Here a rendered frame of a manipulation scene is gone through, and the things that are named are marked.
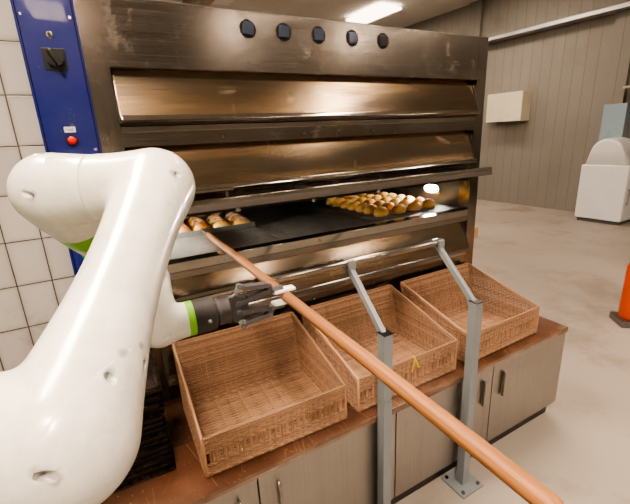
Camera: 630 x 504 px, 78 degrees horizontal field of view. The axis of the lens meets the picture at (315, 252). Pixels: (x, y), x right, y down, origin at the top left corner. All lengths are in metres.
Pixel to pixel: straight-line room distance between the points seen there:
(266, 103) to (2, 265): 1.09
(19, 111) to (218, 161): 0.64
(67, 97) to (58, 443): 1.27
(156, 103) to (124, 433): 1.31
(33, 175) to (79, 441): 0.45
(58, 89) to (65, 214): 0.87
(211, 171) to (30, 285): 0.74
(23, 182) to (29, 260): 0.91
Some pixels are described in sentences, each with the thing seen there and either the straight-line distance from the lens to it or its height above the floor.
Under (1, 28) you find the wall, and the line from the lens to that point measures 1.61.
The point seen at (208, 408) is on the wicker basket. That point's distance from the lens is 1.78.
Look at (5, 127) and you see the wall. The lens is 1.58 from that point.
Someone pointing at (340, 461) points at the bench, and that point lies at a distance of 1.70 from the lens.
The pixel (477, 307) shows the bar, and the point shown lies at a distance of 1.75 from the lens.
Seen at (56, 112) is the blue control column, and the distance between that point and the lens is 1.54.
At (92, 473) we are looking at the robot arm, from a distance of 0.40.
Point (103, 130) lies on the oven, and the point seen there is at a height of 1.69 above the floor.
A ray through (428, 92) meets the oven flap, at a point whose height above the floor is 1.82.
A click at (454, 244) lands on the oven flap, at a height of 0.98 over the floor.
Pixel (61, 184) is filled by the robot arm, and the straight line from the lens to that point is 0.71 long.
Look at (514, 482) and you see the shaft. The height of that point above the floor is 1.20.
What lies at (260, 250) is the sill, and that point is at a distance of 1.74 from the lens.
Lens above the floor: 1.64
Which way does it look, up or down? 17 degrees down
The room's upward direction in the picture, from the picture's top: 3 degrees counter-clockwise
